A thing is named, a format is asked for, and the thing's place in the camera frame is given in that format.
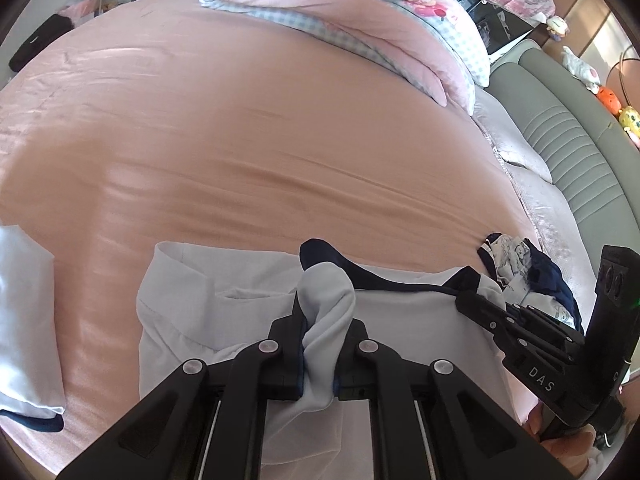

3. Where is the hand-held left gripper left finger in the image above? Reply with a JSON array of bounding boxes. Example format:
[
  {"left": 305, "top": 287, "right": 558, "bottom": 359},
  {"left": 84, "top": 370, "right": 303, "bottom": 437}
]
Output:
[{"left": 57, "top": 297, "right": 308, "bottom": 480}]

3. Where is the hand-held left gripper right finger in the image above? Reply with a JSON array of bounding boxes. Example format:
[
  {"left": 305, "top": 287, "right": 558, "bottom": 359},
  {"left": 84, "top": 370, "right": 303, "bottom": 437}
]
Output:
[{"left": 332, "top": 317, "right": 576, "bottom": 480}]

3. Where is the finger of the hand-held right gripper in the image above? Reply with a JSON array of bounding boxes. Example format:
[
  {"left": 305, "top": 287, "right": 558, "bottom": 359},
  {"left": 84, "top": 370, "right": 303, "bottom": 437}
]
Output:
[
  {"left": 455, "top": 291, "right": 538, "bottom": 361},
  {"left": 505, "top": 300, "right": 586, "bottom": 348}
]

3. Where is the white t-shirt navy trim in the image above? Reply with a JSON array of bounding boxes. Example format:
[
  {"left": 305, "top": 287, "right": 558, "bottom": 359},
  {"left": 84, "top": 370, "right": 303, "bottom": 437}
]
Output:
[
  {"left": 136, "top": 238, "right": 538, "bottom": 480},
  {"left": 0, "top": 222, "right": 68, "bottom": 433}
]

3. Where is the person's right hand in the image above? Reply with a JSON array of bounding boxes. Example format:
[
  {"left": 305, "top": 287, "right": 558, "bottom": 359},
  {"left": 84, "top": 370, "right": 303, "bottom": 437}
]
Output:
[{"left": 522, "top": 402, "right": 606, "bottom": 471}]

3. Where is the navy blue garment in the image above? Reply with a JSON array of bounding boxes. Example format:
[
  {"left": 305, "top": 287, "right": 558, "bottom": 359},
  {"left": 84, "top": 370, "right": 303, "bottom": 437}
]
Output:
[{"left": 477, "top": 232, "right": 585, "bottom": 333}]

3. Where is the white cartoon print pajamas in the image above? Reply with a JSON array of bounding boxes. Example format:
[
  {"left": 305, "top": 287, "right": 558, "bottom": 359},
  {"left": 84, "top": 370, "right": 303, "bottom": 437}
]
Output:
[{"left": 477, "top": 234, "right": 576, "bottom": 331}]

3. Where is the pale pink pillow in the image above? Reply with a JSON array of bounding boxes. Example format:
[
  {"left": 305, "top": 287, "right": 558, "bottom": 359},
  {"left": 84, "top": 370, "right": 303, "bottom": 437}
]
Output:
[
  {"left": 505, "top": 160, "right": 598, "bottom": 311},
  {"left": 472, "top": 87, "right": 555, "bottom": 186}
]

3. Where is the grey-green padded headboard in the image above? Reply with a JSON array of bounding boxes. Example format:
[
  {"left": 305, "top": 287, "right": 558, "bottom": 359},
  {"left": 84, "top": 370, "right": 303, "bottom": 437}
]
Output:
[{"left": 487, "top": 37, "right": 640, "bottom": 281}]

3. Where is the bed with pink sheet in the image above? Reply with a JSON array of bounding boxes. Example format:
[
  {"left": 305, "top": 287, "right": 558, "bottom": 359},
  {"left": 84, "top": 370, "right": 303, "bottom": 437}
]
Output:
[{"left": 0, "top": 0, "right": 586, "bottom": 480}]

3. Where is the orange plush toy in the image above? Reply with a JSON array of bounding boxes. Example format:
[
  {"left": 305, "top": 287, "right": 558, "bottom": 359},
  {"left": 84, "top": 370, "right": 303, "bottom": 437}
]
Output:
[{"left": 596, "top": 86, "right": 622, "bottom": 111}]

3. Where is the white and yellow plush toy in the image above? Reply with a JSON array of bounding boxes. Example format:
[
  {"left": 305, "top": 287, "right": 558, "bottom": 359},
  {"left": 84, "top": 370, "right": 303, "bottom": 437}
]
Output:
[{"left": 546, "top": 15, "right": 571, "bottom": 41}]

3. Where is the folded pink checkered quilt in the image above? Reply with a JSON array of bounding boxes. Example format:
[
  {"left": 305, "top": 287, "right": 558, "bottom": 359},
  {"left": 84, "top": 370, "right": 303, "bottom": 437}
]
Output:
[{"left": 181, "top": 0, "right": 491, "bottom": 116}]

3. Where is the black bag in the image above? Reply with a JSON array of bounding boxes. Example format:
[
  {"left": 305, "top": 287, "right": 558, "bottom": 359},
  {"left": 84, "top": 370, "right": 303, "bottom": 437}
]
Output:
[{"left": 7, "top": 12, "right": 76, "bottom": 73}]

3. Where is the pink cloth heap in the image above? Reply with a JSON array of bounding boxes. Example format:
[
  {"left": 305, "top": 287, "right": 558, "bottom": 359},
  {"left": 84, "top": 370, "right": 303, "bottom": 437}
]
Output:
[{"left": 57, "top": 0, "right": 108, "bottom": 23}]

